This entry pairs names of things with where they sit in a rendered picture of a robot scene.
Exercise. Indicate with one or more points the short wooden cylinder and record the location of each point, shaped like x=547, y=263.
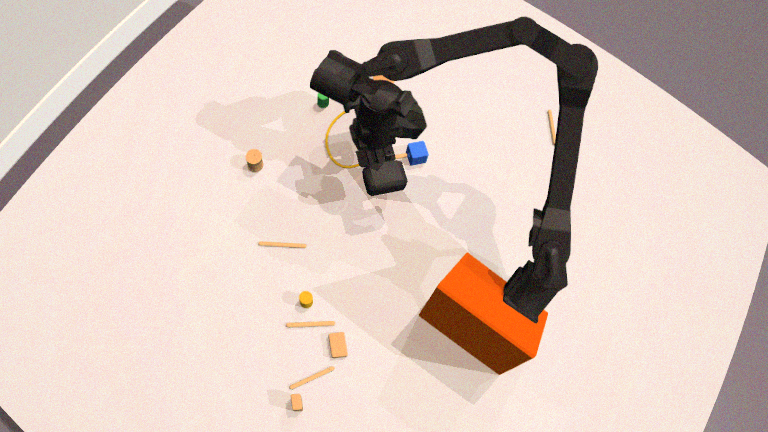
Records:
x=306, y=299

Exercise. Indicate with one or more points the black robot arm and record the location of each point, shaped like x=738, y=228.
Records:
x=531, y=287

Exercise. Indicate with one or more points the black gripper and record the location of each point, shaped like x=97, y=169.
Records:
x=382, y=173

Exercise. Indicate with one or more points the blue block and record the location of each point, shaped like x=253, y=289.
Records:
x=417, y=152

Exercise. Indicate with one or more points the small orange and brown cylinder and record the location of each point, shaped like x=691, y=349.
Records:
x=254, y=160

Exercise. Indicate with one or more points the green cylinder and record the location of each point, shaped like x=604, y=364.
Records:
x=322, y=101

